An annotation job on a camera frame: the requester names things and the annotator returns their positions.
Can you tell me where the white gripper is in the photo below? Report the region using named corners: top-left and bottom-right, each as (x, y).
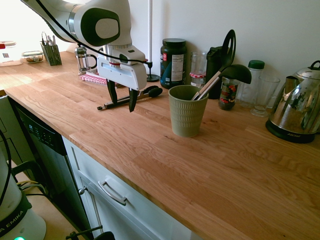
top-left (96, 55), bottom-right (148, 113)

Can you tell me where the green ribbed utensil holder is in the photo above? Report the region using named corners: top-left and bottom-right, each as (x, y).
top-left (167, 84), bottom-right (210, 138)

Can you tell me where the red striped book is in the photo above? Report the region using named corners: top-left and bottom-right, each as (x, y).
top-left (79, 73), bottom-right (109, 88)

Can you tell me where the glass french press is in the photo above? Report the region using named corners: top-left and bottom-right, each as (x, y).
top-left (74, 42), bottom-right (98, 76)

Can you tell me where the black protein powder tub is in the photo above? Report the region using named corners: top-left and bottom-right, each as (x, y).
top-left (159, 38), bottom-right (188, 90)

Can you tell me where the tall white candle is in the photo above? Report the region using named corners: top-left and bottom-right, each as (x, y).
top-left (147, 0), bottom-right (154, 63)

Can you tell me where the glass jar red checked band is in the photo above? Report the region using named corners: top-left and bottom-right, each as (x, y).
top-left (190, 51), bottom-right (208, 88)

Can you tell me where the green cutlery caddy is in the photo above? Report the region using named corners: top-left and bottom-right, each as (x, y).
top-left (39, 41), bottom-right (63, 67)

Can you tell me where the black dishwasher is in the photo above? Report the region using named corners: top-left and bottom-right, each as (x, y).
top-left (8, 97), bottom-right (93, 236)

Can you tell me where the glass food container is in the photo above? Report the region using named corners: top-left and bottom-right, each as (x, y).
top-left (21, 50), bottom-right (44, 64)

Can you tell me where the small spice jar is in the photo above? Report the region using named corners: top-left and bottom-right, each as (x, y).
top-left (218, 76), bottom-right (240, 111)

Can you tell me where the black slotted spatula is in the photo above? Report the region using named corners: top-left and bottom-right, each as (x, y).
top-left (191, 29), bottom-right (237, 101)

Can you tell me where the black ladle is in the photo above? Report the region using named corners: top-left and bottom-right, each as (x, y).
top-left (194, 64), bottom-right (253, 101)

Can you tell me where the white container red clip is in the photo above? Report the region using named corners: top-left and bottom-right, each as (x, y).
top-left (0, 40), bottom-right (23, 67)

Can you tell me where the white cabinet front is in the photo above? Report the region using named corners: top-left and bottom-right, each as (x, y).
top-left (62, 136), bottom-right (193, 240)

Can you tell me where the clear bottle green cap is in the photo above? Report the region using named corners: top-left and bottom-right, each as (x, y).
top-left (238, 59), bottom-right (266, 109)

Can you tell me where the footed drinking glass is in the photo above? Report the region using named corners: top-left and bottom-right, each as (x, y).
top-left (250, 75), bottom-right (281, 118)

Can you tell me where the black kettle base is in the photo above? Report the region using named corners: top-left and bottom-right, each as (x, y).
top-left (265, 119), bottom-right (317, 144)

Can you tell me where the shiny steel electric kettle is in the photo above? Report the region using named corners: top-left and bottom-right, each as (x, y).
top-left (268, 60), bottom-right (320, 135)

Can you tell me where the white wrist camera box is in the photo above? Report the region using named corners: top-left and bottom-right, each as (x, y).
top-left (119, 49), bottom-right (146, 66)

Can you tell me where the silver drawer handle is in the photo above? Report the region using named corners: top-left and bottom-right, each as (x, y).
top-left (97, 180), bottom-right (128, 206)

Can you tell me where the yellow cable bundle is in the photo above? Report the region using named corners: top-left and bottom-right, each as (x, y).
top-left (16, 180), bottom-right (46, 194)

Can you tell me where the black base cable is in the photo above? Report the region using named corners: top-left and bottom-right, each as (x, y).
top-left (0, 129), bottom-right (12, 208)

